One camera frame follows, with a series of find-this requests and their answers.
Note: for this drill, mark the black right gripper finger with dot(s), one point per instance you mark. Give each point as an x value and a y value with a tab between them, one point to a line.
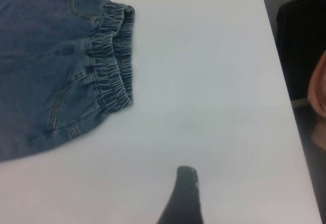
186	198

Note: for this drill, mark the blue denim shorts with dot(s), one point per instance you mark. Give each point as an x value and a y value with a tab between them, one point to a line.
38	56

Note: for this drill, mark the blurred pinkish orange object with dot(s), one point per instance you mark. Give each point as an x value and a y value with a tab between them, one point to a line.
319	94

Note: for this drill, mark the black chair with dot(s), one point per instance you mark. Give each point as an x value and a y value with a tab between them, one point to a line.
295	43

